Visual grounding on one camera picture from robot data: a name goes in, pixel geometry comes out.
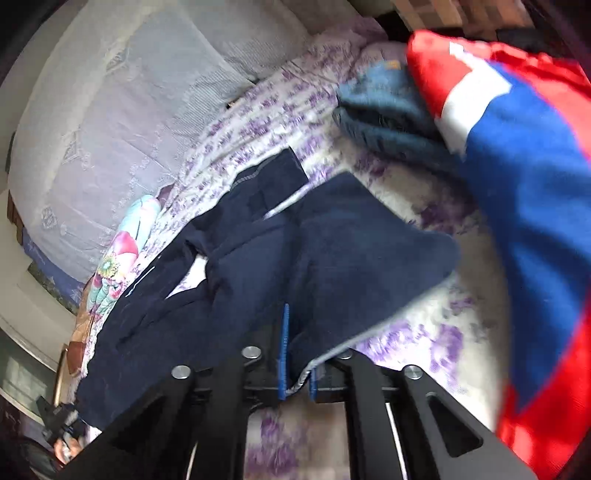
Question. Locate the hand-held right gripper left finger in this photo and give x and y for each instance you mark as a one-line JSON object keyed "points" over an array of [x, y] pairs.
{"points": [[285, 350]]}

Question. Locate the folded blue jeans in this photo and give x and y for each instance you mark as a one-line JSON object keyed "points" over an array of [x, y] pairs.
{"points": [[392, 120]]}

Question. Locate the red white blue garment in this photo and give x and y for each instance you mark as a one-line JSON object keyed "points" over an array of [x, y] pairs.
{"points": [[521, 184]]}

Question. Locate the white lace covered cushion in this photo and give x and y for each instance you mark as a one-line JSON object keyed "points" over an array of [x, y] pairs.
{"points": [[258, 32], [111, 129]]}

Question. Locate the colourful floral quilt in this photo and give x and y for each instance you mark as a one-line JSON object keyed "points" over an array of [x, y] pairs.
{"points": [[122, 258]]}

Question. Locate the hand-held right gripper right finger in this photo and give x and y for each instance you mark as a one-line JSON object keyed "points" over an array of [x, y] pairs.
{"points": [[314, 385]]}

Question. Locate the purple floral bed sheet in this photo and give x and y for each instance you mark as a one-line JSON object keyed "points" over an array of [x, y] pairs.
{"points": [[277, 115]]}

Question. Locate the blue patterned cloth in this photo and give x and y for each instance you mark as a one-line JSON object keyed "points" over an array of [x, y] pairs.
{"points": [[55, 272]]}

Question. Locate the brick patterned panel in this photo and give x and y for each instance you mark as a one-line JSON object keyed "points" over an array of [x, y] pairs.
{"points": [[443, 14]]}

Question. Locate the navy blue pants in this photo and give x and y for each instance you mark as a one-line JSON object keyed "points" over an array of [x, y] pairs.
{"points": [[351, 249]]}

